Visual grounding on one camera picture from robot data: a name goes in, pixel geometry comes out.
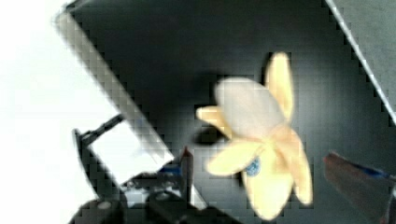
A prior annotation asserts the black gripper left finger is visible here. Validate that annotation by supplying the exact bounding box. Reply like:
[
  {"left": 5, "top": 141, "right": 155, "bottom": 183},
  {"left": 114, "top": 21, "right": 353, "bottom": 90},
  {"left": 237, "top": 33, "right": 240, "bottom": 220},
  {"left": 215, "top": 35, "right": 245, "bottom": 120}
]
[{"left": 68, "top": 147, "right": 242, "bottom": 224}]

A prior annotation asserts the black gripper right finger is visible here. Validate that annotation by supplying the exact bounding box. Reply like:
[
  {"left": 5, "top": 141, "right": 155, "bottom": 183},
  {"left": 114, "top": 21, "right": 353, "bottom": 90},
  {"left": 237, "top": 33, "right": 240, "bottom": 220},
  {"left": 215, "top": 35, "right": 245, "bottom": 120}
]
[{"left": 323, "top": 152, "right": 395, "bottom": 224}]

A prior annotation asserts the yellow peeled plush banana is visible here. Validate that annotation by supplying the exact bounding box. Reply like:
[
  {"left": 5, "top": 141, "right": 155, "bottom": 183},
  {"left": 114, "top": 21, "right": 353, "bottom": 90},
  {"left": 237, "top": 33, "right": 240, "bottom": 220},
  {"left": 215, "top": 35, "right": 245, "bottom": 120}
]
[{"left": 196, "top": 52, "right": 313, "bottom": 220}]

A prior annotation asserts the black toaster oven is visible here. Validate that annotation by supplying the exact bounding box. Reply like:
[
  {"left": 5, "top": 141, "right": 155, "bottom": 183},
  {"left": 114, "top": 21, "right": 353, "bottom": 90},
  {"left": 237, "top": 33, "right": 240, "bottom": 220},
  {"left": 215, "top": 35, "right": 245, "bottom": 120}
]
[{"left": 56, "top": 0, "right": 395, "bottom": 224}]

